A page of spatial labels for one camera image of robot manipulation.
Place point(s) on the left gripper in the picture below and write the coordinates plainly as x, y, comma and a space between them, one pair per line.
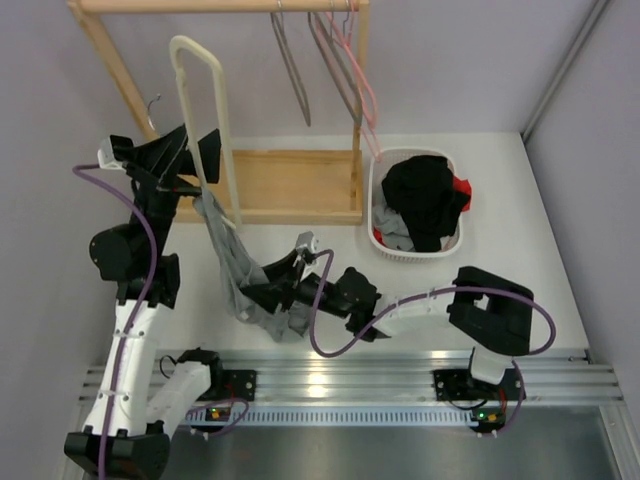
162, 158

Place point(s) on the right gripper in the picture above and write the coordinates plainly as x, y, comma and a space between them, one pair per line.
285, 284

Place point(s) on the light grey tank top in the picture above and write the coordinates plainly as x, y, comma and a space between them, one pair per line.
390, 229

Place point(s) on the beige hanger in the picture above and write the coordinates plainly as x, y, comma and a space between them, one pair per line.
277, 23

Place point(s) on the taupe hanger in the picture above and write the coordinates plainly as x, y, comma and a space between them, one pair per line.
337, 67

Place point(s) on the black tank top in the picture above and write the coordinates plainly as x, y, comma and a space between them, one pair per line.
421, 190

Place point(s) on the pink hanger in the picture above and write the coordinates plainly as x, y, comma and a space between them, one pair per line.
369, 137
352, 38

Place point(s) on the red tank top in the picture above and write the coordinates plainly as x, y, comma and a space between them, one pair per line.
460, 186

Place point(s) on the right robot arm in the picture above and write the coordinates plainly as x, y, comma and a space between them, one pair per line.
494, 312

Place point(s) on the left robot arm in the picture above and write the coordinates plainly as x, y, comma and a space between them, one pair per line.
128, 432

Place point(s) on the wooden clothes rack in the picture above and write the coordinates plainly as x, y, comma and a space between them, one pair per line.
264, 186

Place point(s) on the white plastic basket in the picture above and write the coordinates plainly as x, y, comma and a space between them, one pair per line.
378, 168

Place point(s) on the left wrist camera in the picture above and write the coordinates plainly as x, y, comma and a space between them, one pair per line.
106, 157

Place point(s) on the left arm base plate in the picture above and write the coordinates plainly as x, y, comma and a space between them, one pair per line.
239, 384

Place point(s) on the slotted cable duct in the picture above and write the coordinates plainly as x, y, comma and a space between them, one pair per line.
339, 416

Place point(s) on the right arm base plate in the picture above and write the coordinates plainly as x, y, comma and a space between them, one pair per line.
452, 385

